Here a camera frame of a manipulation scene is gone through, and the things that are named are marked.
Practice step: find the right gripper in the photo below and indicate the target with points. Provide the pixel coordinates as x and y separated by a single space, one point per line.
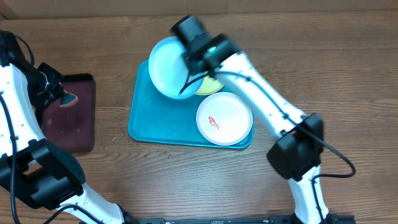
191 65

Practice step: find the white plate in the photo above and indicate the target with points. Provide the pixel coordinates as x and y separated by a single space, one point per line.
224 119

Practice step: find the black and maroon tray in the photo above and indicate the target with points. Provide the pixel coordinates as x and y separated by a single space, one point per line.
73 128

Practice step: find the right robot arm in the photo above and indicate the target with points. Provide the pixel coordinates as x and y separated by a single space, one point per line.
298 138

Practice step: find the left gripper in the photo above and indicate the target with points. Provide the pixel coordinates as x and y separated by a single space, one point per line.
45 99

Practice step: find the green rimmed plate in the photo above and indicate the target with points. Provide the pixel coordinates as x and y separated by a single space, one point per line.
209 86

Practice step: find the green and red sponge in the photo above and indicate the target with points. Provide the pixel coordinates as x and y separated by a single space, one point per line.
68 99

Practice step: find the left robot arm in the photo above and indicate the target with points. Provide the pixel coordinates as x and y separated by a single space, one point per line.
34 170

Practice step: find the teal plastic serving tray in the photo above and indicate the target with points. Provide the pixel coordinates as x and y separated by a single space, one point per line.
159 119

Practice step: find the light blue plate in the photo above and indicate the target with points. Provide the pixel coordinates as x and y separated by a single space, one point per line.
168 71

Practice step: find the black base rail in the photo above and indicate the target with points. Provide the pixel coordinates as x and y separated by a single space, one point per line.
273 219

